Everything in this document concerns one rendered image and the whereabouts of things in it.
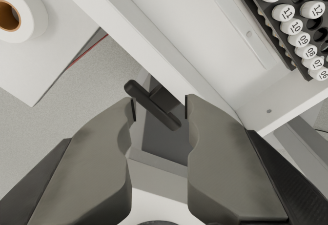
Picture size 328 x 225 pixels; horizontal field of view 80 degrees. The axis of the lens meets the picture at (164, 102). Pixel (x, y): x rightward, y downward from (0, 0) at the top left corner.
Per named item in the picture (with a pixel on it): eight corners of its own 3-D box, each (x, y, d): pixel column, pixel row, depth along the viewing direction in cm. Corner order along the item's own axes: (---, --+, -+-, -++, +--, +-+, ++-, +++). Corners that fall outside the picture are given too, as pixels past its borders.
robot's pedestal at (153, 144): (170, 115, 129) (179, 246, 63) (127, 97, 122) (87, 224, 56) (194, 76, 116) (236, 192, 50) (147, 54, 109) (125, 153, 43)
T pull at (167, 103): (174, 127, 22) (174, 134, 21) (123, 83, 20) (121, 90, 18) (198, 108, 21) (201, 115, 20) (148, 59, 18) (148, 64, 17)
